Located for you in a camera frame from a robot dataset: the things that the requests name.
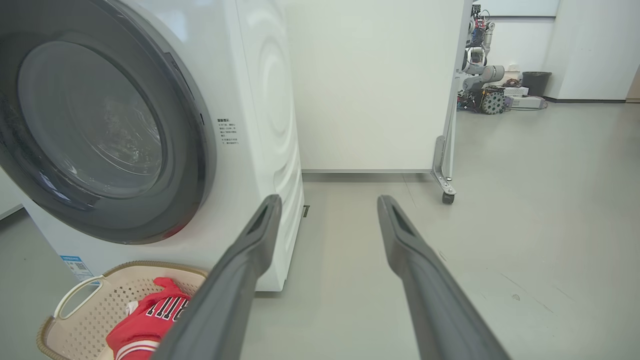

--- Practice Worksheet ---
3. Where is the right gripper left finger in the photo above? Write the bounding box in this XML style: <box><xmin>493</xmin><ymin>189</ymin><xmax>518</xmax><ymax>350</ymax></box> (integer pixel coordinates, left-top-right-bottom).
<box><xmin>150</xmin><ymin>194</ymin><xmax>283</xmax><ymax>360</ymax></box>

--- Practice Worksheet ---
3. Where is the cream perforated basket brown rim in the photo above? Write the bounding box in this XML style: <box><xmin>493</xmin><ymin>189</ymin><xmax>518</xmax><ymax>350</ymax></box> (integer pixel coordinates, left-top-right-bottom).
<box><xmin>36</xmin><ymin>260</ymin><xmax>210</xmax><ymax>360</ymax></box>

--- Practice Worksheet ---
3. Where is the grey wheeled background robot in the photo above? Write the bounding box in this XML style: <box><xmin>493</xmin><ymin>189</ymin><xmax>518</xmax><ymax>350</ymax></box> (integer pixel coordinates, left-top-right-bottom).
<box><xmin>456</xmin><ymin>4</ymin><xmax>507</xmax><ymax>115</ymax></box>

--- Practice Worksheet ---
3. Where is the blue energy label sticker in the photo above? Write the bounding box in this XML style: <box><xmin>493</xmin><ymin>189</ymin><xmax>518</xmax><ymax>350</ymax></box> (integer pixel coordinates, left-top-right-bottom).
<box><xmin>60</xmin><ymin>255</ymin><xmax>95</xmax><ymax>282</ymax></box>

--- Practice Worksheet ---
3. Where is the white front-load washing machine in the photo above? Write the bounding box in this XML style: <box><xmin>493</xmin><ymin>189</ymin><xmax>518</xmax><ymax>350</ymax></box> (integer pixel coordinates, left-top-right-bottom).
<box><xmin>0</xmin><ymin>0</ymin><xmax>306</xmax><ymax>293</ymax></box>

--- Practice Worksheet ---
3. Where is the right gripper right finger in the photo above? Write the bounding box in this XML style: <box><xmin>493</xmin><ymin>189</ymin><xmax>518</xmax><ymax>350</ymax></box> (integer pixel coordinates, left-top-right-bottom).
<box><xmin>376</xmin><ymin>194</ymin><xmax>511</xmax><ymax>360</ymax></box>

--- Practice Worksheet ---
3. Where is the grey caster foot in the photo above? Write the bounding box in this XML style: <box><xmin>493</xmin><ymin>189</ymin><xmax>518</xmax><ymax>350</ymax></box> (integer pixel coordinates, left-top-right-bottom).
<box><xmin>431</xmin><ymin>135</ymin><xmax>457</xmax><ymax>205</ymax></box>

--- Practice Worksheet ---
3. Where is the white flat device box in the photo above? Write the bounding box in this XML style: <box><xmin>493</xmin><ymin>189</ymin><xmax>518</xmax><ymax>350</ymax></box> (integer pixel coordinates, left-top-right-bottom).
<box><xmin>509</xmin><ymin>95</ymin><xmax>547</xmax><ymax>110</ymax></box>

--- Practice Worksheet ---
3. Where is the red Bulls jersey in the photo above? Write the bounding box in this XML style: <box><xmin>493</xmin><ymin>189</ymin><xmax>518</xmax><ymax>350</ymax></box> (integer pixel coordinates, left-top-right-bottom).
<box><xmin>105</xmin><ymin>277</ymin><xmax>193</xmax><ymax>360</ymax></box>

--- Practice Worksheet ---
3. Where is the black trash bin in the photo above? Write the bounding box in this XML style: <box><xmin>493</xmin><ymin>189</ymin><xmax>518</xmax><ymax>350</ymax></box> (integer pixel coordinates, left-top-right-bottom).
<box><xmin>521</xmin><ymin>71</ymin><xmax>553</xmax><ymax>98</ymax></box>

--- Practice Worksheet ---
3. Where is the grey washing machine door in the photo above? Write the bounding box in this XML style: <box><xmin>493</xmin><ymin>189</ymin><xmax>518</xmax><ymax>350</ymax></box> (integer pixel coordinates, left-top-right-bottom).
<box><xmin>0</xmin><ymin>0</ymin><xmax>217</xmax><ymax>246</ymax></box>

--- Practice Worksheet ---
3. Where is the white partition panel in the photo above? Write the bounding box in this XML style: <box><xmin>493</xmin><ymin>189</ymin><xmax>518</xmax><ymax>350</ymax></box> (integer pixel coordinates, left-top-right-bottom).
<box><xmin>285</xmin><ymin>0</ymin><xmax>473</xmax><ymax>173</ymax></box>

